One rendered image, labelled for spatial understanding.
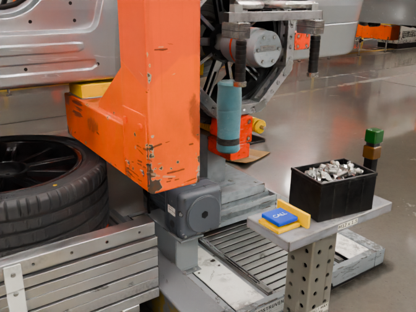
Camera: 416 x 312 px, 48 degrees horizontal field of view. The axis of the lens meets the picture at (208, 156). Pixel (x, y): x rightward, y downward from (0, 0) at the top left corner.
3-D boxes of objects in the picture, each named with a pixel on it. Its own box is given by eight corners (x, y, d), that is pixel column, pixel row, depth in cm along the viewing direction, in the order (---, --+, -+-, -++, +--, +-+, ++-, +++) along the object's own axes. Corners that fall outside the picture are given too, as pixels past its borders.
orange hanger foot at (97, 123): (107, 127, 187) (101, 39, 176) (173, 166, 147) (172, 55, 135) (67, 133, 178) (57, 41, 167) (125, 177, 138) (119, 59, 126)
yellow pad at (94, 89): (103, 88, 179) (103, 76, 178) (118, 95, 169) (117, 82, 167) (68, 93, 172) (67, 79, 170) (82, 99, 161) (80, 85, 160)
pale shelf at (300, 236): (346, 192, 154) (348, 183, 153) (391, 211, 141) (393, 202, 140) (246, 226, 131) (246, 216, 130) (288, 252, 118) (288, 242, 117)
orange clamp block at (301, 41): (281, 48, 196) (296, 47, 201) (294, 50, 190) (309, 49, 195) (282, 31, 193) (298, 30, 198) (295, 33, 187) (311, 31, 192)
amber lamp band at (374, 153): (369, 154, 144) (371, 142, 143) (381, 158, 141) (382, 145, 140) (361, 156, 142) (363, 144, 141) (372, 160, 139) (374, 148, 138)
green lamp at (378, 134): (371, 139, 142) (373, 126, 141) (382, 142, 139) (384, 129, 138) (363, 141, 140) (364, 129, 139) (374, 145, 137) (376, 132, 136)
